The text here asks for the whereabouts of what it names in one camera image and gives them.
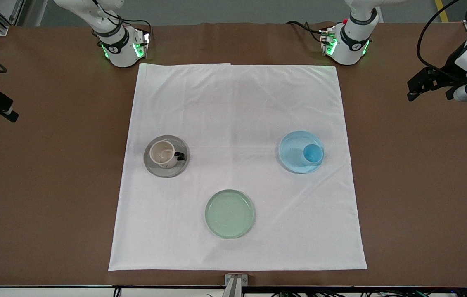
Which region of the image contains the blue cup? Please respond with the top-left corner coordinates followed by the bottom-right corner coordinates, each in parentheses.
top-left (301, 143), bottom-right (324, 167)

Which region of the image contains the white mug black handle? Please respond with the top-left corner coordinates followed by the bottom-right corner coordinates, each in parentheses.
top-left (149, 140), bottom-right (186, 169)

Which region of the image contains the blue plate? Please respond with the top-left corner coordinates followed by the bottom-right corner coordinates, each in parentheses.
top-left (278, 130), bottom-right (326, 174)

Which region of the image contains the gray plate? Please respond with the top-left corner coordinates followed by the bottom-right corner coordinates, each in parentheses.
top-left (143, 134), bottom-right (190, 178)

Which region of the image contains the green plate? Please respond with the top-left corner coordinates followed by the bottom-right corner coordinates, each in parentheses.
top-left (204, 189), bottom-right (256, 239)

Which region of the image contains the white square cloth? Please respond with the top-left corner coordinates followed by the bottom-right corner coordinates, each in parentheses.
top-left (108, 63), bottom-right (368, 271)

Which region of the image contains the black left base cable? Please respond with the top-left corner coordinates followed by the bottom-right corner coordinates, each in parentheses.
top-left (286, 21), bottom-right (325, 44)

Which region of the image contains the black base cable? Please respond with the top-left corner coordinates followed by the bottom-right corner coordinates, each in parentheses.
top-left (111, 14), bottom-right (153, 35)
top-left (286, 21), bottom-right (325, 44)

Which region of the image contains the black right base cable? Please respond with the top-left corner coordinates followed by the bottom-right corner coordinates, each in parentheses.
top-left (111, 14), bottom-right (153, 35)

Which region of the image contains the black table edge rail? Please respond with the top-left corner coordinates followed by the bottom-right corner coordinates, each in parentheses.
top-left (0, 284), bottom-right (467, 294)

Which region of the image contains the metal table edge bracket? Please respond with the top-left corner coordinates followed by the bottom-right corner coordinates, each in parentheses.
top-left (225, 273), bottom-right (248, 297)

